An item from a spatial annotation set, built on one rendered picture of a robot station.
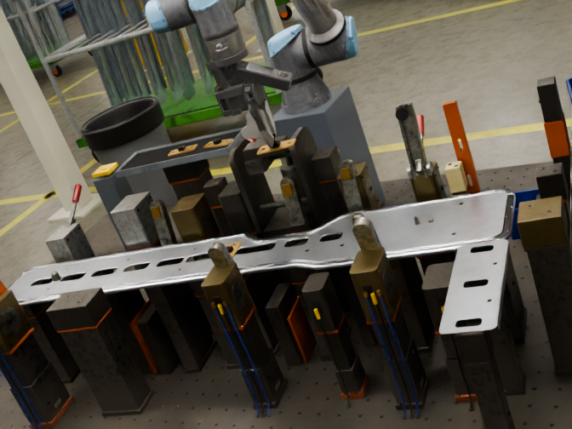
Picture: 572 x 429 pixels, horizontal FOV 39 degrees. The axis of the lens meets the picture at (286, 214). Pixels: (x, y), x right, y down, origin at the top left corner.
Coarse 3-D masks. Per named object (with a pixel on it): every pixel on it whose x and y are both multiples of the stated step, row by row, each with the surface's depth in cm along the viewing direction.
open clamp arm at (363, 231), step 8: (360, 224) 158; (368, 224) 159; (360, 232) 160; (368, 232) 159; (360, 240) 161; (368, 240) 161; (376, 240) 161; (360, 248) 162; (368, 248) 162; (376, 248) 161
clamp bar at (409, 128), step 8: (408, 104) 180; (400, 112) 178; (408, 112) 178; (400, 120) 179; (408, 120) 182; (416, 120) 182; (400, 128) 182; (408, 128) 182; (416, 128) 181; (408, 136) 183; (416, 136) 181; (408, 144) 183; (416, 144) 183; (408, 152) 183; (416, 152) 184; (424, 152) 184; (424, 160) 183; (424, 168) 183
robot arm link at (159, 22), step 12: (156, 0) 172; (168, 0) 170; (180, 0) 169; (156, 12) 171; (168, 12) 170; (180, 12) 169; (156, 24) 172; (168, 24) 172; (180, 24) 172; (192, 24) 173
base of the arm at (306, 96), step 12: (312, 72) 238; (300, 84) 237; (312, 84) 238; (324, 84) 242; (288, 96) 240; (300, 96) 238; (312, 96) 239; (324, 96) 240; (288, 108) 241; (300, 108) 239; (312, 108) 239
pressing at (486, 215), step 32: (480, 192) 178; (512, 192) 174; (384, 224) 181; (448, 224) 171; (480, 224) 166; (96, 256) 221; (128, 256) 214; (160, 256) 207; (192, 256) 201; (256, 256) 188; (288, 256) 183; (320, 256) 177; (352, 256) 172; (416, 256) 166; (32, 288) 217; (64, 288) 210; (128, 288) 198
